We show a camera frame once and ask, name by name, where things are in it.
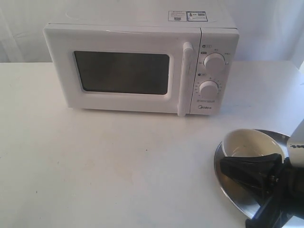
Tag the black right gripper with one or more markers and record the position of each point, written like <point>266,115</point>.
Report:
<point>278,187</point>

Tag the white ceramic bowl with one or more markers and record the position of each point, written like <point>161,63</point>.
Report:
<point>250,143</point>

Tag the white microwave door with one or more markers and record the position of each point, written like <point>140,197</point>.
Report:
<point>125,68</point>

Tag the white microwave oven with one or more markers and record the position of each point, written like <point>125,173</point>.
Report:
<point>217,47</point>

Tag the round metal plate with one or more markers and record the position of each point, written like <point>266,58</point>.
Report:
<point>238,195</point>

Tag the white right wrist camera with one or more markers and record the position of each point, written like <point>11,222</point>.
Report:
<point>295,146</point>

